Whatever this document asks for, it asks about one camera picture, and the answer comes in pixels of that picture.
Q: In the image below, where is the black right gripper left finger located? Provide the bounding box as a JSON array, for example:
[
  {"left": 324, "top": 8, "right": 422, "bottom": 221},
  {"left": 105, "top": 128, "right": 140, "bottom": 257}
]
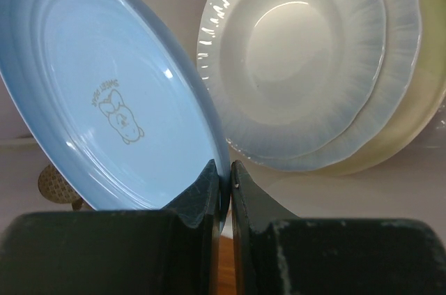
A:
[{"left": 1, "top": 161, "right": 220, "bottom": 294}]

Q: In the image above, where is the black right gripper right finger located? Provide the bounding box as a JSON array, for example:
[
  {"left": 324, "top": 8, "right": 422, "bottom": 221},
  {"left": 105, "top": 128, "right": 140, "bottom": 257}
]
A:
[{"left": 231, "top": 161, "right": 445, "bottom": 294}]

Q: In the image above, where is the blue plate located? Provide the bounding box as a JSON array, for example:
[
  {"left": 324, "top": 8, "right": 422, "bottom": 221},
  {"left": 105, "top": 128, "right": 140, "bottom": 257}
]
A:
[{"left": 1, "top": 0, "right": 230, "bottom": 215}]

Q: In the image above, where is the white paper plate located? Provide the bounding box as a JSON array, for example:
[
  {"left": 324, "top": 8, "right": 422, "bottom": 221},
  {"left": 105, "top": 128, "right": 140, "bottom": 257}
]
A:
[{"left": 197, "top": 0, "right": 386, "bottom": 162}]

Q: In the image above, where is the cream leaf pattern plate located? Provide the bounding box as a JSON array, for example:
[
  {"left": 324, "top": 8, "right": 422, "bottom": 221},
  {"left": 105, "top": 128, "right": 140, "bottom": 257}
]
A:
[{"left": 314, "top": 0, "right": 445, "bottom": 175}]

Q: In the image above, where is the white fluted bottom plate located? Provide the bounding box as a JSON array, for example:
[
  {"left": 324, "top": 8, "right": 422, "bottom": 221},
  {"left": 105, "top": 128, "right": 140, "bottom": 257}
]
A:
[{"left": 269, "top": 0, "right": 422, "bottom": 171}]

